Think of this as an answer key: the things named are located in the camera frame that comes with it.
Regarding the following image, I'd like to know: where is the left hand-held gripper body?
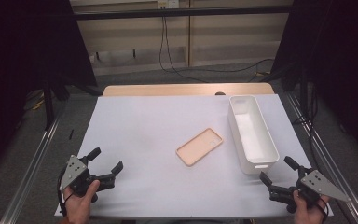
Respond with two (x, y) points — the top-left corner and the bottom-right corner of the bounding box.
(59, 154), (117, 198)

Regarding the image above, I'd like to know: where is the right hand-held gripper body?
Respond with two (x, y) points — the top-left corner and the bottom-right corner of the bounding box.
(268, 167), (352, 215)

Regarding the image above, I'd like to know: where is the white storage box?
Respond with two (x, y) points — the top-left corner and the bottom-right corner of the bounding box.
(227, 94), (281, 175)

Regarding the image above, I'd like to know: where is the peach phone case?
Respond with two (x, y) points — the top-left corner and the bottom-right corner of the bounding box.
(175, 127), (225, 168)

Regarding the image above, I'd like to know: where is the person's right hand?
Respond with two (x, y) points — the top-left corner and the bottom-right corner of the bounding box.
(293, 189), (331, 224)

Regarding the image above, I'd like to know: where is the person's left hand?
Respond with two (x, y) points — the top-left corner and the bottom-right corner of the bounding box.
(62, 179), (102, 224)

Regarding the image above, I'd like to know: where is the white table mat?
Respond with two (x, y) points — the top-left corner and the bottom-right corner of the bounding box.
(54, 93), (335, 218)

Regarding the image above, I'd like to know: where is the black metal stand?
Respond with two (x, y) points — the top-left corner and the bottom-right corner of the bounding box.
(42, 82), (56, 131)

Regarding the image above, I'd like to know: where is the black curtain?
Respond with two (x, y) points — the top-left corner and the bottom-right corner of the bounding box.
(0, 0), (98, 180)
(271, 0), (358, 164)

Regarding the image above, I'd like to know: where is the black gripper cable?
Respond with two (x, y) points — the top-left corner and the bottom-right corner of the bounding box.
(57, 176), (76, 217)
(316, 197), (329, 224)

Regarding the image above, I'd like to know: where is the metal floor rail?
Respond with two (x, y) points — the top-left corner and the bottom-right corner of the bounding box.
(286, 92), (358, 224)
(0, 101), (68, 224)

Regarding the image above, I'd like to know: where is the yellow cable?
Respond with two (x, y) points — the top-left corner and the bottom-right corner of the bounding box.
(27, 89), (46, 110)

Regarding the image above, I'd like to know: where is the black power cable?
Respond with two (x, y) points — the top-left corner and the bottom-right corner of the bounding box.
(164, 17), (275, 75)
(158, 17), (211, 84)

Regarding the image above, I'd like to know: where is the black horizontal frame bar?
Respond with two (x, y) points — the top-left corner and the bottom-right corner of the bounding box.
(74, 5), (294, 21)

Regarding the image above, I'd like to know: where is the white wall power outlet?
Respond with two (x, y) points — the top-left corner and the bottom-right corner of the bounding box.
(157, 0), (181, 9)

